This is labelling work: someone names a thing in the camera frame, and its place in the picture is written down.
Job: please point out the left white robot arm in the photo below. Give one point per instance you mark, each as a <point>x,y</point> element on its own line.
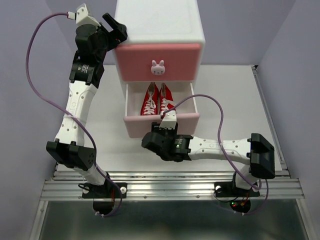
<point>68,147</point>

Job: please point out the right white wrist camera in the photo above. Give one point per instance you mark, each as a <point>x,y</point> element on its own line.
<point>168,120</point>

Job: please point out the aluminium mounting rail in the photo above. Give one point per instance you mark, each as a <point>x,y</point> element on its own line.
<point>161,186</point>

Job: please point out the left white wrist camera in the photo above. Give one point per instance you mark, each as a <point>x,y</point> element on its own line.
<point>83,16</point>

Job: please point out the white shoe cabinet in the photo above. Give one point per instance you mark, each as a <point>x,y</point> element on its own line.
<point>161,22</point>

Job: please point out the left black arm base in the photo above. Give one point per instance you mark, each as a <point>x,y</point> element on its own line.
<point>107,198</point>

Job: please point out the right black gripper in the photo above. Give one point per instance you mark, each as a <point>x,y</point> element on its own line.
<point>155,127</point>

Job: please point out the light pink drawer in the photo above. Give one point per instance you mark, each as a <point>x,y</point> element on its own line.
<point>137,125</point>

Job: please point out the red sneaker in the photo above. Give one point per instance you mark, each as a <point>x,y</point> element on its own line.
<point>166,100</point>
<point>150,103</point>

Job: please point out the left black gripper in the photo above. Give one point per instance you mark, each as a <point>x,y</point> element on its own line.
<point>120,34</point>

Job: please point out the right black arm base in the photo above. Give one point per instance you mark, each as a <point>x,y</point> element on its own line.
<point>239,199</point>

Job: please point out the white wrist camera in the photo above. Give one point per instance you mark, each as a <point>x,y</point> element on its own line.
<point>168,120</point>
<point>83,16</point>

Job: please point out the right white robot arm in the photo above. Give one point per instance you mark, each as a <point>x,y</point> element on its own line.
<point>252,158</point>

